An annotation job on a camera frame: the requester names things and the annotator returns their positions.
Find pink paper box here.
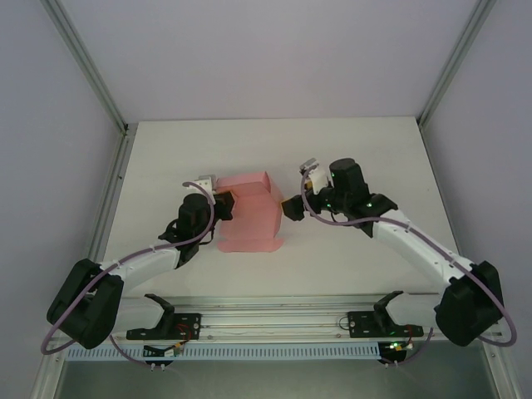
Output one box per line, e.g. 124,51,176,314
215,170,286,254

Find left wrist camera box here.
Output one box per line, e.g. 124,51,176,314
198,174,220,195

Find aluminium table side rail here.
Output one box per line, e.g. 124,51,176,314
70,123,136,311

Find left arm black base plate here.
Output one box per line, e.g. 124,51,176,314
126,311,204,342

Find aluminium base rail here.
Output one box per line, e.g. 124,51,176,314
48,293,505,345

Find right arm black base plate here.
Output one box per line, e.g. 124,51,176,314
347,309,425,338

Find white slotted cable duct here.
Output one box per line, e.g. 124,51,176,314
65,342,382,362

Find aluminium frame post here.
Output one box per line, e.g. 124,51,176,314
41,0,131,135
416,0,500,128

